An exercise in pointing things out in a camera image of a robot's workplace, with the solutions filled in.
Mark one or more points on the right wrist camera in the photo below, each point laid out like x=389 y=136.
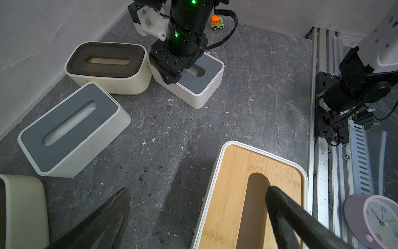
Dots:
x=148 y=21

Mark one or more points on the cream tissue box dark lid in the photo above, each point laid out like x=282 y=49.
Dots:
x=24 y=219

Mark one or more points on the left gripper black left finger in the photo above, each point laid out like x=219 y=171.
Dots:
x=107 y=225

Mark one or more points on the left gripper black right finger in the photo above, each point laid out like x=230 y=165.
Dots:
x=290 y=220

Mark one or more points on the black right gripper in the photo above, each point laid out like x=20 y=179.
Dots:
x=169 y=64

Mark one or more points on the small green orange toy car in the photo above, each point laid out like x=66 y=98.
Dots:
x=216 y=23

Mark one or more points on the white tissue box grey top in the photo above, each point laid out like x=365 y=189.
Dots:
x=198 y=83

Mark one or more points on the lilac alarm clock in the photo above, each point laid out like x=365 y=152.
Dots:
x=373 y=220

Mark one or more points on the white tissue box wooden lid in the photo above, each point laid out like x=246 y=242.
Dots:
x=234 y=213

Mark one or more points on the cream tissue box brown lid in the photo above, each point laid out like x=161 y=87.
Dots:
x=119 y=68

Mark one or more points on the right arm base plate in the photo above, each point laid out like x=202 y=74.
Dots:
x=324 y=119

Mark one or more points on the white tissue box grey lid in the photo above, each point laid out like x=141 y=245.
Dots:
x=63 y=141

